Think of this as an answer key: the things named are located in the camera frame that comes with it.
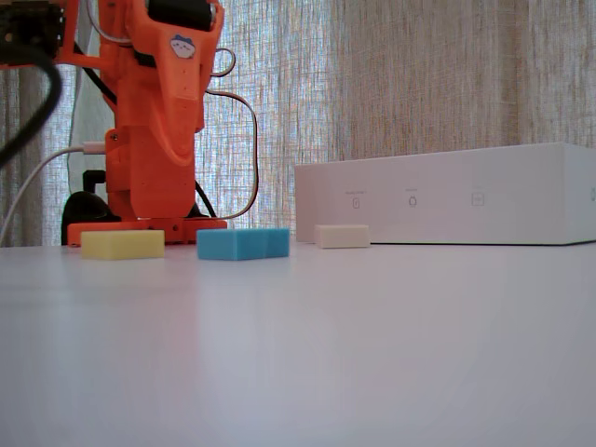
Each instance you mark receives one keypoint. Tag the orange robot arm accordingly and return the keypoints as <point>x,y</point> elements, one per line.
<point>130,84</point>

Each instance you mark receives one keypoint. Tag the orange robot base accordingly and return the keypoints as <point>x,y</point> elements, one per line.
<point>139,186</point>

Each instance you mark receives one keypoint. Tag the blue foam cuboid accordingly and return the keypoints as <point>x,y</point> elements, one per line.
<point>242,244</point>

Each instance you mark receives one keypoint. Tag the yellow foam cuboid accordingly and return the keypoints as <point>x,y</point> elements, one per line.
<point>123,244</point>

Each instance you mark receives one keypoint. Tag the cream foam cuboid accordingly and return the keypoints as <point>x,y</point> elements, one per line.
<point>342,236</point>

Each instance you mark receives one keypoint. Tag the white cardboard bin box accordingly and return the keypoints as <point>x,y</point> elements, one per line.
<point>465,195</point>

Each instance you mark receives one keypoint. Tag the black table clamp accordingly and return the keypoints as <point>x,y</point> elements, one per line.
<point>86,207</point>

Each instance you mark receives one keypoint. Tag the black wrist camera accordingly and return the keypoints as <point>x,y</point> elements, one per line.
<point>28,28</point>

